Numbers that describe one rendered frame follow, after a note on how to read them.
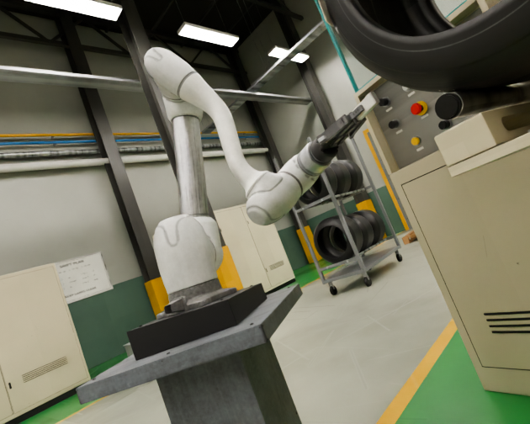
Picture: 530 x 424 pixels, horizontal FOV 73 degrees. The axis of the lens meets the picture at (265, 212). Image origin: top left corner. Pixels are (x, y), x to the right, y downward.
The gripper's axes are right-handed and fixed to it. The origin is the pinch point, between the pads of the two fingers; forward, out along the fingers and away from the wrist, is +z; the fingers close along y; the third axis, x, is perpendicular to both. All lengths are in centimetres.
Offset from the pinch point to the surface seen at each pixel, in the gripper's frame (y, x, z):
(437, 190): 50, 22, -27
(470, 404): 41, 96, -55
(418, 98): 55, -11, -17
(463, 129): -10.7, 20.3, 20.6
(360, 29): -12.8, -6.4, 16.3
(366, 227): 278, 0, -281
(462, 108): -9.6, 17.0, 21.9
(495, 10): -13.0, 9.6, 34.1
